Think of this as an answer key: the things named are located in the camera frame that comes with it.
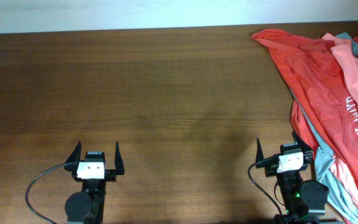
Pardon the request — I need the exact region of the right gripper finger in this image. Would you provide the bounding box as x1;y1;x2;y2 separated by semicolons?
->
292;131;313;153
255;138;264;163

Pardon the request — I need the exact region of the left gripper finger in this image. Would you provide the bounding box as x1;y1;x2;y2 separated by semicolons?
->
114;141;125;174
65;141;81;164

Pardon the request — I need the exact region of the orange soccer t-shirt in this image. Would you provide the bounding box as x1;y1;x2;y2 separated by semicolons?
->
252;29;358;188

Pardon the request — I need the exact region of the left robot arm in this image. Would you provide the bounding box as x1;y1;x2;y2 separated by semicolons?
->
64;142;125;224

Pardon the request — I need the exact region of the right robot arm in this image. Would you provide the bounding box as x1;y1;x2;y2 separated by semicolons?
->
249;132;329;223

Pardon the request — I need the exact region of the grey-blue t-shirt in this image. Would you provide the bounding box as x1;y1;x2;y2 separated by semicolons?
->
290;32;358;224

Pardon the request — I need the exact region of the pink t-shirt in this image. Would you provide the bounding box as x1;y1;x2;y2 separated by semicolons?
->
323;33;358;208

